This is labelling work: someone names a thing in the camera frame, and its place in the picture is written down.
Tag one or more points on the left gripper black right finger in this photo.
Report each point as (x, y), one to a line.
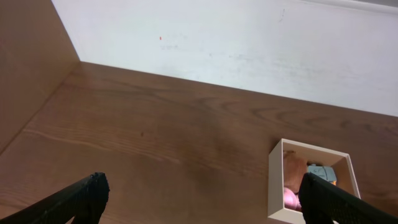
(325, 203)

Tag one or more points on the pink white duck toy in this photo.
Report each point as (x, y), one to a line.
(291, 200)

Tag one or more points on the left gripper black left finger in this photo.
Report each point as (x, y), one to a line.
(81, 202)

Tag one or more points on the yellow grey toy truck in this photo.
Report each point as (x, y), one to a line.
(325, 172)

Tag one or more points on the white cardboard box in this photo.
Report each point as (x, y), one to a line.
(339, 161)

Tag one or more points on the brown plush toy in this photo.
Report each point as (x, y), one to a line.
(294, 168)

